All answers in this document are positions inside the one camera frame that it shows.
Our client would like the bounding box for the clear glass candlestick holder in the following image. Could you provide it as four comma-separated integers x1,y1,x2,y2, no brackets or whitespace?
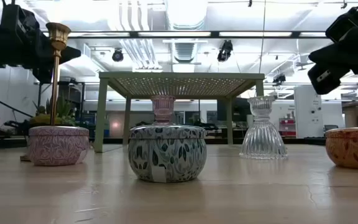
239,95,288,161

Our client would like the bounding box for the white cabinet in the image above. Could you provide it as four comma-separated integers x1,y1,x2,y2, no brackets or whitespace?
293,85,324,139

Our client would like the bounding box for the black aluminium frame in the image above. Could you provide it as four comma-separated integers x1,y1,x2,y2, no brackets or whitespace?
42,30,328,39

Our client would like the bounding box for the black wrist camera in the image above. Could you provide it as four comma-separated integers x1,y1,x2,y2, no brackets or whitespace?
325,0,358,44
0,1,40,32

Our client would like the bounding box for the green perforated metal riser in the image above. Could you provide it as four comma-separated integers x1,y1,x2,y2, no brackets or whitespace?
93,72,265,154

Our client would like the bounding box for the pink patterned candle tin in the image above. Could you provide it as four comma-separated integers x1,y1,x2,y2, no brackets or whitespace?
28,125,90,167

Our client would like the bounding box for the black ceiling spotlight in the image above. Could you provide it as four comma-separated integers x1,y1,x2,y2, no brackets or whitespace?
272,73,287,87
216,39,234,62
111,48,125,63

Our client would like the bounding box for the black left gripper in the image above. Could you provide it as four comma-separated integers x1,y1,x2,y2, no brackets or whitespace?
0,26,82,84

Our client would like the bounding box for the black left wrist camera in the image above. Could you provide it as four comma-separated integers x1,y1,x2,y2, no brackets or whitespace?
0,1,40,32

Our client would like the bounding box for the orange patterned candle tin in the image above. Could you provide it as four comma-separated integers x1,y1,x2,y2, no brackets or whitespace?
324,126,358,171

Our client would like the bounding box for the pink glass candlestick holder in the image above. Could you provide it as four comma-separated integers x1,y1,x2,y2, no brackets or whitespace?
150,95,176,126

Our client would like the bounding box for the blue floral candle tin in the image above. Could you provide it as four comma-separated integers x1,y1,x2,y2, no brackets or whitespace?
127,123,208,184

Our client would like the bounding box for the tall brass candlestick holder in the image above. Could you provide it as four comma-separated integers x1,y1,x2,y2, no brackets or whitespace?
45,22,72,127

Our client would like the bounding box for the red shelf cart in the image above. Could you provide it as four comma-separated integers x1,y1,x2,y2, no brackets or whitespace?
278,117,296,138

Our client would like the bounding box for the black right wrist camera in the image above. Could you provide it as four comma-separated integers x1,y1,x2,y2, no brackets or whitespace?
325,0,358,44

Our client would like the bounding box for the potted succulent plant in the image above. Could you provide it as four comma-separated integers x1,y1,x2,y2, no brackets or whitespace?
29,96,78,127

